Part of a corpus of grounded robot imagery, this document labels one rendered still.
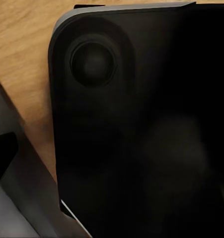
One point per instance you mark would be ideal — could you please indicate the bed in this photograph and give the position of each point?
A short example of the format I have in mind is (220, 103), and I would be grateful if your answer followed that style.
(29, 200)

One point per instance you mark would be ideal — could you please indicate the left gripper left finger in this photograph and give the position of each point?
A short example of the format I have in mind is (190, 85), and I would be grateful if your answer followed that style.
(8, 150)

